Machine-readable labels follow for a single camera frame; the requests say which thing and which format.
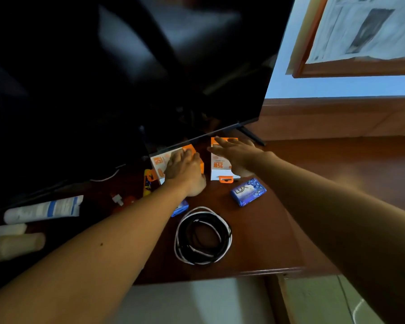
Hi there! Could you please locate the person's right hand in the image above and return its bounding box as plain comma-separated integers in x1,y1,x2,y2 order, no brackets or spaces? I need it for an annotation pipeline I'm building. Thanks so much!
207,136,278,178

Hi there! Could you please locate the person's left hand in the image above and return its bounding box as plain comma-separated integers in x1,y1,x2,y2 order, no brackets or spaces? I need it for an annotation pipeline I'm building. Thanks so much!
164,148,207,198

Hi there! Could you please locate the orange and white charger box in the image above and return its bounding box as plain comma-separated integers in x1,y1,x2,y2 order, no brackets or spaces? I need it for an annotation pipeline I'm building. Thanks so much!
210,137,241,183
150,144,205,185

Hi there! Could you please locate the person's right forearm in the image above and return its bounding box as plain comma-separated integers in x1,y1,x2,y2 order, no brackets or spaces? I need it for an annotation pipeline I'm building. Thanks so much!
253,152,405,324

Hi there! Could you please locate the person's left forearm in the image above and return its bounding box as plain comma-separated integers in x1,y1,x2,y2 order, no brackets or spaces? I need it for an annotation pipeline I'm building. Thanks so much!
0,180,203,324

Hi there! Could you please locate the blue soap packet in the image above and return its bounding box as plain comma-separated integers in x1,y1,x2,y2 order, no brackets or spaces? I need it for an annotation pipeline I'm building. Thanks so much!
171,200,190,218
230,178,267,207

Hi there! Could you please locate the black television stand leg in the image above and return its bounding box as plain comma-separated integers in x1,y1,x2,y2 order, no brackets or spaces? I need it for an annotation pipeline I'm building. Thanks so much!
237,126,267,147

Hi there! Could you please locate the yellow and orange small packet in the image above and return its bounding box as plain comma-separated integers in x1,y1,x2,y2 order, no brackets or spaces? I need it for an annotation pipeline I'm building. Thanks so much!
143,169,159,197

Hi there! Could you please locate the small red object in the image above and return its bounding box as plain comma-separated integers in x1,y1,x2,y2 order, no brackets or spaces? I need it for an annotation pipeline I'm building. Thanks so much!
114,195,136,214

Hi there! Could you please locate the black flat screen television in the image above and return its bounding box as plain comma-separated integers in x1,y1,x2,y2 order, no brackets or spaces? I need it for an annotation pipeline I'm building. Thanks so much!
0,0,296,216

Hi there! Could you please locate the white tube with blue stripe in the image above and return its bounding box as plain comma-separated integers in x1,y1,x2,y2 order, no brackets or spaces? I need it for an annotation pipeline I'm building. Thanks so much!
4,195,84,225

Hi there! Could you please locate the wooden framed newspaper panel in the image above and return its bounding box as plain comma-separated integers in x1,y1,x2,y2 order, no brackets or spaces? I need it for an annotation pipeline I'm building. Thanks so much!
292,0,405,79

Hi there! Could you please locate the beige cylindrical bottle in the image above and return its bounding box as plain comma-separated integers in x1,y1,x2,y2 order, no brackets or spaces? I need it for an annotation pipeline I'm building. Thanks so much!
0,232,46,264

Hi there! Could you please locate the black coiled cable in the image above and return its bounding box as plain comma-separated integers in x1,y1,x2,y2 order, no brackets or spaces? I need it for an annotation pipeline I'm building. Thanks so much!
178,212,232,263

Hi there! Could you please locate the white coiled cable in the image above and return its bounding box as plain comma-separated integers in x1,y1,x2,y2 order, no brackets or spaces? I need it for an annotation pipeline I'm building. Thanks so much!
174,206,233,266

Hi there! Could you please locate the white plug with cable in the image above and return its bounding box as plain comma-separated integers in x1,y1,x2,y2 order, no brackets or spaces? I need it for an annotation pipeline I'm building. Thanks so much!
90,168,124,207

